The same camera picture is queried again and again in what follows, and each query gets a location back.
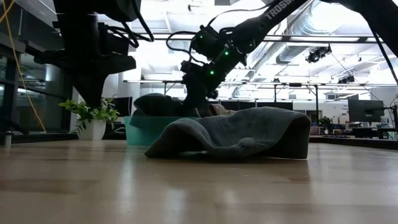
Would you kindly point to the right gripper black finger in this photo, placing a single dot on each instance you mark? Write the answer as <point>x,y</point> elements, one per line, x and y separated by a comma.
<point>190,104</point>

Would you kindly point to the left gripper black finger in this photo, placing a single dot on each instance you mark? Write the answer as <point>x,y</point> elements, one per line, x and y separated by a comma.
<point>84,88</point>
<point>97,88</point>

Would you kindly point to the tan fabric cap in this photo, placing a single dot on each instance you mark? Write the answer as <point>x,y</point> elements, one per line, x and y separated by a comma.
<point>220,109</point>

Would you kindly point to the grey denim cap with brim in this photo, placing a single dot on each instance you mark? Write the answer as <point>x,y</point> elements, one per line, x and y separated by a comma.
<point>158,105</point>

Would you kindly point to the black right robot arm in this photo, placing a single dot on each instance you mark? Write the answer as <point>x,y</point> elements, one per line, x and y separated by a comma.
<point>273,15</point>

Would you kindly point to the black screen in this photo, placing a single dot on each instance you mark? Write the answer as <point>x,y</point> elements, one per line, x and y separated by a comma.
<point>123,107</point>

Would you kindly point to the small green potted plant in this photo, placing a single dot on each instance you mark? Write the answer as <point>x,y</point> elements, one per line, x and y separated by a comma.
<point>91,129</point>

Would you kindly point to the translucent green plastic tray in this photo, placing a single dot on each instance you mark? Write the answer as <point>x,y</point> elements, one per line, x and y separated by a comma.
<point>140,133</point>

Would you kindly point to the silver metal standoff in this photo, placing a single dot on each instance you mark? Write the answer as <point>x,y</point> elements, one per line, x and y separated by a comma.
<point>7,140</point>

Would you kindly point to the large black ceiling fixture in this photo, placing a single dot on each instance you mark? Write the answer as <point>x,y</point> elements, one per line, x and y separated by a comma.
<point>317,53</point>

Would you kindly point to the small background plant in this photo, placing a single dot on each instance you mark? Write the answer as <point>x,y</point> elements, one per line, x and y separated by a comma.
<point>325,122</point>

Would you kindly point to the small black ceiling fixture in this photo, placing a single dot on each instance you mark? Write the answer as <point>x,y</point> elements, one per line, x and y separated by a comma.
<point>346,79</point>

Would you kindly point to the black beam with light strips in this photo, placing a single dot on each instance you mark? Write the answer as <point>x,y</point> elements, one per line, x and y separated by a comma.
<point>362,39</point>

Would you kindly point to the black computer monitor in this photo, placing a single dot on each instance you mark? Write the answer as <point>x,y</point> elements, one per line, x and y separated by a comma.
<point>366,110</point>

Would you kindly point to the black aluminium rig frame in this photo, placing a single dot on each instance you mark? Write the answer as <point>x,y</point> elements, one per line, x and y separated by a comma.
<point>40,137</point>

